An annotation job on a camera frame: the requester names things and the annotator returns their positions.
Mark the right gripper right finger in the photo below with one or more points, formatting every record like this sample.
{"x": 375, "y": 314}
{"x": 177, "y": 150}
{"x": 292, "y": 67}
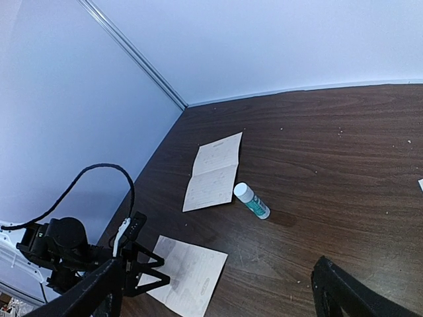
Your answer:
{"x": 336, "y": 293}

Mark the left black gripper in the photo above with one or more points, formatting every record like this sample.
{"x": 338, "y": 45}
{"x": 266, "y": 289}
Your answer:
{"x": 67, "y": 265}

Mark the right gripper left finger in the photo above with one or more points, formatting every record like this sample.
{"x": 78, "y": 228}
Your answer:
{"x": 99, "y": 294}

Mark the lined letter sheet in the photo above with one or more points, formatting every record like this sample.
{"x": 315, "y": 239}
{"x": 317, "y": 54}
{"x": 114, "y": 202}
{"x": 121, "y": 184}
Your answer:
{"x": 194, "y": 272}

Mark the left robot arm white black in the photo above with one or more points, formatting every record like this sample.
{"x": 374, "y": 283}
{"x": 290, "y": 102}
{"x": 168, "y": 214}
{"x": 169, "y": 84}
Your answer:
{"x": 57, "y": 253}

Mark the green white glue stick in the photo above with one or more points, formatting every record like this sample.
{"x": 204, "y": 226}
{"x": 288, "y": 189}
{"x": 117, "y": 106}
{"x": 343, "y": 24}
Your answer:
{"x": 247, "y": 196}

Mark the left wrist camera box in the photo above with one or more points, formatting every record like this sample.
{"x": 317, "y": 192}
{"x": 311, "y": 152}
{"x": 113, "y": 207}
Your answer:
{"x": 128, "y": 231}

